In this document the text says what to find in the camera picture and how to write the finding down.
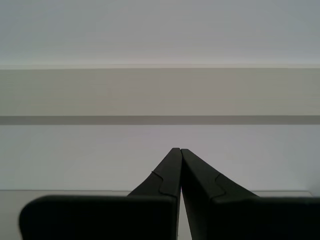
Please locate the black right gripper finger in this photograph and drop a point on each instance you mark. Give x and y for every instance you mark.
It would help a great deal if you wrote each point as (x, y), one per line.
(100, 217)
(237, 220)

